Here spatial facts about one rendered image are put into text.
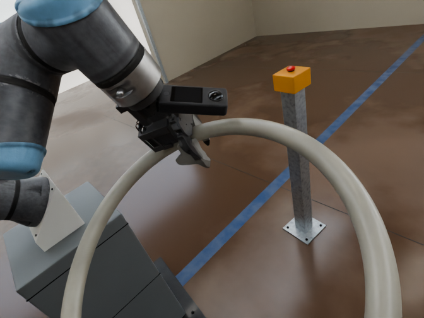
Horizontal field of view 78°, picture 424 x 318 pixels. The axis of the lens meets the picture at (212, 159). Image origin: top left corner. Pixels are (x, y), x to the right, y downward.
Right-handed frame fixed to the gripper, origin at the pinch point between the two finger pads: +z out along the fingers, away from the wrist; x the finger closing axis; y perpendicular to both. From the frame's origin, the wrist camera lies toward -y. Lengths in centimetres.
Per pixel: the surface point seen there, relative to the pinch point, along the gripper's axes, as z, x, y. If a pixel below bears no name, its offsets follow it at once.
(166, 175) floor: 145, -110, 122
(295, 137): -7.8, 9.1, -18.1
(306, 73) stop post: 44, -63, -27
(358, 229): -7.2, 23.6, -21.9
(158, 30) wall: 158, -467, 184
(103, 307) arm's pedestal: 52, 20, 76
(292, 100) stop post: 51, -57, -18
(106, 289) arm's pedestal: 47, 14, 72
